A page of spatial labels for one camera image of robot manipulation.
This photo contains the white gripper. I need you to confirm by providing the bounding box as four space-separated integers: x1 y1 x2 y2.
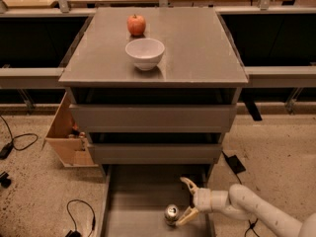
176 177 229 227

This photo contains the silver green soda can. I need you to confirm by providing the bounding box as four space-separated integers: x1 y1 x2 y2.
164 204 180 226

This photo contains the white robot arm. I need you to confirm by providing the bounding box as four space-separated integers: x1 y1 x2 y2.
176 177 316 237

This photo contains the open bottom drawer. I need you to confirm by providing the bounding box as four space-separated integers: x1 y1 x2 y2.
98 165 215 237

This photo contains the grey middle drawer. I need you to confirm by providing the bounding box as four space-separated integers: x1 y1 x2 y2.
88 132 222 164

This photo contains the grey drawer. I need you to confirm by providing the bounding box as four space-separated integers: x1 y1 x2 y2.
88 132 222 164
67 87 240 133

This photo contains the grey drawer cabinet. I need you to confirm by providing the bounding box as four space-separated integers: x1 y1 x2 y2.
58 6 250 175

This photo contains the grey top drawer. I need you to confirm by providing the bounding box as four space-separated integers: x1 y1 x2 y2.
67 87 240 133

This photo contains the black power adapter right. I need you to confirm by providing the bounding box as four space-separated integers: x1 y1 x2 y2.
226 155 246 174

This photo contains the cardboard box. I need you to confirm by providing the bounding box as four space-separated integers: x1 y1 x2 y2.
45 95 96 167

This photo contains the white ceramic bowl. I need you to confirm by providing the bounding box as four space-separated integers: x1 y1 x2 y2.
125 39 165 71

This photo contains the red apple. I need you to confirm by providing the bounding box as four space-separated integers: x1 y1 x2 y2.
127 15 146 37

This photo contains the black object floor left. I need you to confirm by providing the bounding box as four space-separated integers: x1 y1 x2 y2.
0 172 11 189

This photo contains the black cable right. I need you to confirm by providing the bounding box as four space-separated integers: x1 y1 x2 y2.
235 173 261 237

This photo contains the black looped cable bottom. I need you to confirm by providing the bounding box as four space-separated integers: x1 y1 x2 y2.
64 199 97 237

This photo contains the black cable left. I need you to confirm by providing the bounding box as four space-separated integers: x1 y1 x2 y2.
0 116 40 160

